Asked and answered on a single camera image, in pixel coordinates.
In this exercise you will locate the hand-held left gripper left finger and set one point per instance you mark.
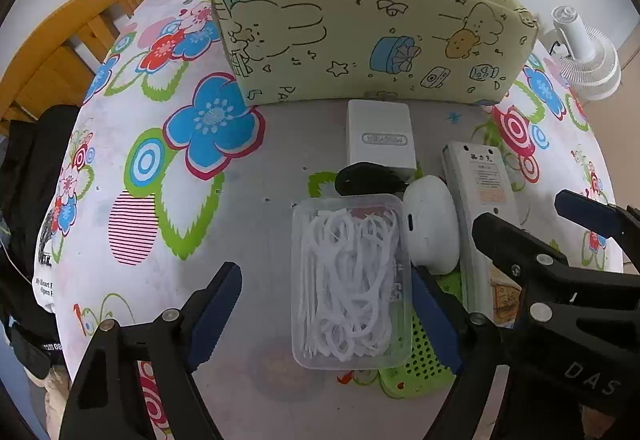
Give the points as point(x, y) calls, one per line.
point(215, 315)

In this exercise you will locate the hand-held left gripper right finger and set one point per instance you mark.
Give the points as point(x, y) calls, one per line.
point(435, 315)

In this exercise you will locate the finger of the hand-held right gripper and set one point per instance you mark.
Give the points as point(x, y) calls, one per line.
point(500, 240)
point(585, 212)

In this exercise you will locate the green perforated case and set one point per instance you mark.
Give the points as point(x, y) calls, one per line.
point(420, 365)

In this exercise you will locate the white oblong remote-like device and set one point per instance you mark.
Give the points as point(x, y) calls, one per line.
point(480, 180)

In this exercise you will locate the white rounded plastic device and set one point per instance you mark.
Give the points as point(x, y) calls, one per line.
point(430, 220)

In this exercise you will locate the clear box of floss picks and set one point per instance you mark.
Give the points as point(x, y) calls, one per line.
point(345, 280)

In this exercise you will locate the white charger block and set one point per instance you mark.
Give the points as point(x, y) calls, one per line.
point(375, 130)

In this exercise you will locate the yellow printed fabric storage box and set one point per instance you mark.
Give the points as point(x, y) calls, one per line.
point(325, 50)

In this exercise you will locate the floral tablecloth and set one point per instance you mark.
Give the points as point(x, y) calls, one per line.
point(165, 230)

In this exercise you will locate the white clip fan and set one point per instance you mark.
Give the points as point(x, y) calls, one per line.
point(590, 65)

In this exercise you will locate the white printed garment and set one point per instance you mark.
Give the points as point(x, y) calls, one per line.
point(47, 270)

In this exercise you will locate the dark clothing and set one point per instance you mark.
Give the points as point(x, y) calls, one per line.
point(30, 160)

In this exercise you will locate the wooden chair frame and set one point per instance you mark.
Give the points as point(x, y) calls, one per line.
point(60, 65)

